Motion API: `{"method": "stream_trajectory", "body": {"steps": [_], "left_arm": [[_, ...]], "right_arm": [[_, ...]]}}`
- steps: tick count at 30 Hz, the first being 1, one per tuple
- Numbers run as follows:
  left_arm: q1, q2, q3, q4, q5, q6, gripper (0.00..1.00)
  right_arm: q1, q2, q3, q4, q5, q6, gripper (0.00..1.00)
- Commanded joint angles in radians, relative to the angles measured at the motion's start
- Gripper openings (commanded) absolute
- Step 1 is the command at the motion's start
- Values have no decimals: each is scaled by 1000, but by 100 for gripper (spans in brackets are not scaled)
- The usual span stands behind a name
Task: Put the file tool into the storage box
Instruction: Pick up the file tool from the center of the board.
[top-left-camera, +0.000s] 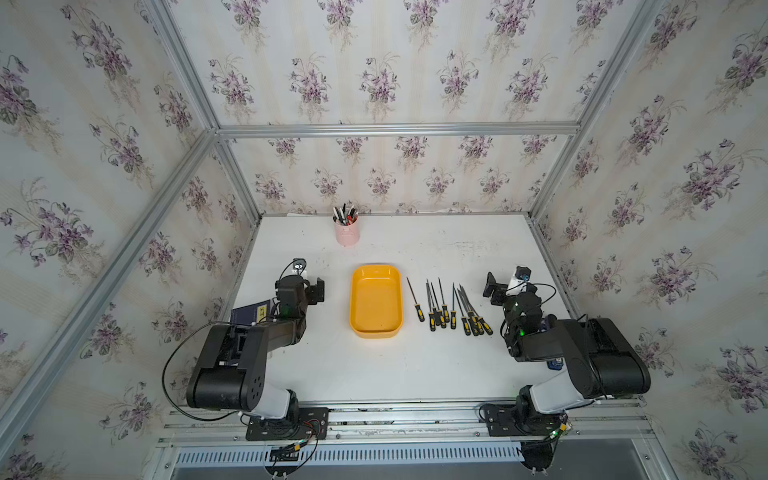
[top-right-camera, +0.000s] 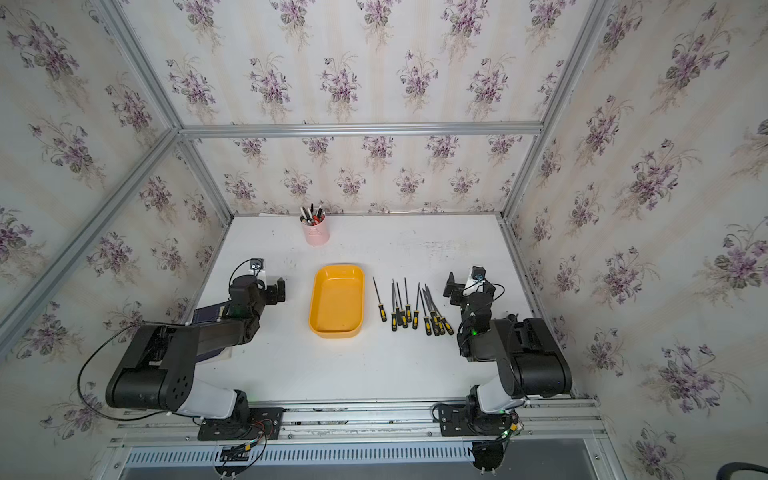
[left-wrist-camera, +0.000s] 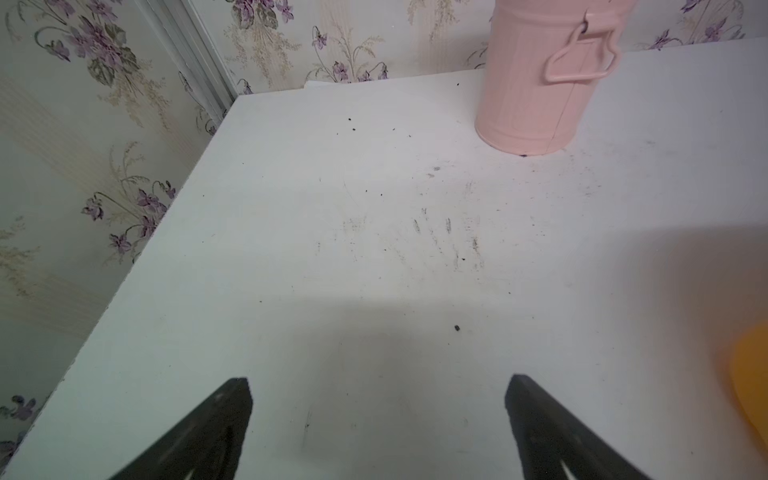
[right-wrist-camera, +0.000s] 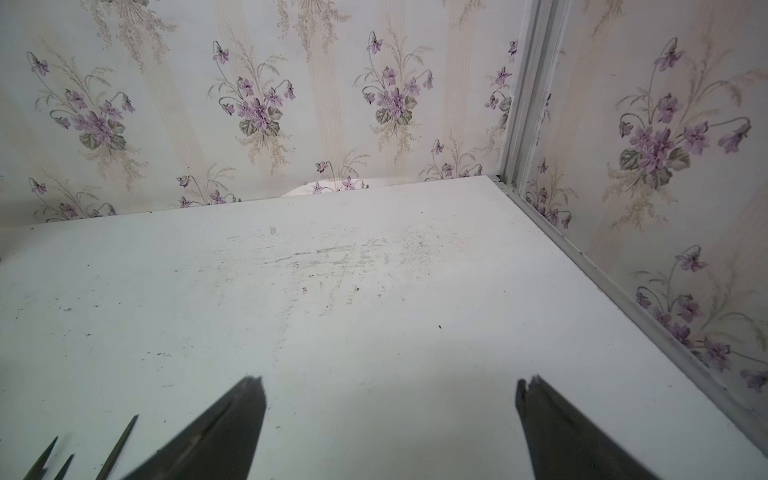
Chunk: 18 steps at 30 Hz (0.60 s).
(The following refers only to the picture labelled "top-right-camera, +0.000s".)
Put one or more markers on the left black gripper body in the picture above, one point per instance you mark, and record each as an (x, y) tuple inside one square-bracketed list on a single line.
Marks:
[(278, 291)]

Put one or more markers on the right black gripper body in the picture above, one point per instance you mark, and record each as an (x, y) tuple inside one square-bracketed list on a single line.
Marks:
[(452, 288)]

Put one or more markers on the yellow plastic storage tray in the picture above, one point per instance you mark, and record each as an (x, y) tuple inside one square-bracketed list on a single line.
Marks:
[(337, 304)]

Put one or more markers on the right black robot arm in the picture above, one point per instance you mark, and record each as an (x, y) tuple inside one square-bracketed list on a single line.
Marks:
[(529, 361)]

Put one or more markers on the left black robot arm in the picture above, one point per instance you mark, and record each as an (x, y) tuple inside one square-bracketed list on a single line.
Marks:
[(157, 370)]

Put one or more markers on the dark blue notebook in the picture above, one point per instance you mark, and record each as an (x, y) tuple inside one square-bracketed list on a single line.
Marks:
[(207, 313)]

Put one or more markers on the pink pen cup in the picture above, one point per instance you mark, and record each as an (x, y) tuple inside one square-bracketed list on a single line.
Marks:
[(316, 234)]

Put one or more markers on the pens in cup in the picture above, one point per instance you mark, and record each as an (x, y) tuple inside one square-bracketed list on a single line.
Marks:
[(311, 216)]

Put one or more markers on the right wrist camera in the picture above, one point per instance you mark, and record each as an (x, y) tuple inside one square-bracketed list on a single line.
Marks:
[(475, 281)]

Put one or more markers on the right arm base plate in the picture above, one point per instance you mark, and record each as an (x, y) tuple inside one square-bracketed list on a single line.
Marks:
[(469, 420)]

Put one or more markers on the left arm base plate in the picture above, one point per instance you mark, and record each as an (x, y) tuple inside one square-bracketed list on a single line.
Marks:
[(259, 421)]

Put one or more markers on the aluminium mounting rail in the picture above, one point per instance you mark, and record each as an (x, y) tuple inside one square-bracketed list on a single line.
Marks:
[(405, 420)]

